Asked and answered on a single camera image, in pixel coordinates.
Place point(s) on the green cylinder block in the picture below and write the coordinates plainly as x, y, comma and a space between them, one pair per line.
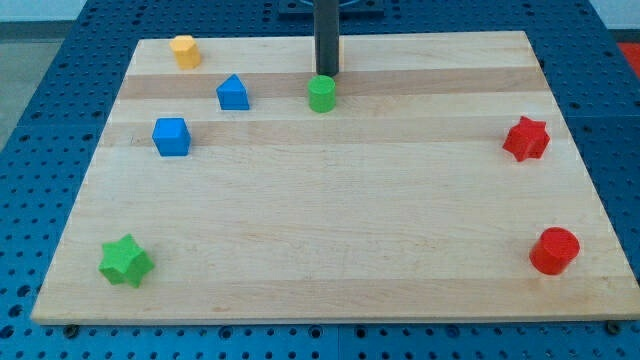
321, 93

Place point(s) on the blue triangle block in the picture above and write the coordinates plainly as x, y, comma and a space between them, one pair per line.
232, 94

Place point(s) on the wooden board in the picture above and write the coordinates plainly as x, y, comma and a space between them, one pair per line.
399, 205

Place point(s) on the blue cube block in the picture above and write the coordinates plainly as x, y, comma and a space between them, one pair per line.
171, 137

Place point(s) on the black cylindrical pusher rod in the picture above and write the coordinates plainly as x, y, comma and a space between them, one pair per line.
326, 36

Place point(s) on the yellow hexagon block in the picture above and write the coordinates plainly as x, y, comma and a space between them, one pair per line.
185, 51

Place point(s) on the red star block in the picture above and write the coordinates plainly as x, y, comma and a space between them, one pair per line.
528, 139

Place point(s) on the green star block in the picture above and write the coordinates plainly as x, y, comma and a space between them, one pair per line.
125, 262

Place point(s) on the red cylinder block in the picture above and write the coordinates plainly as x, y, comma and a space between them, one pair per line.
554, 251

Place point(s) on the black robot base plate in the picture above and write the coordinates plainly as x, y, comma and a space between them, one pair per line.
304, 8

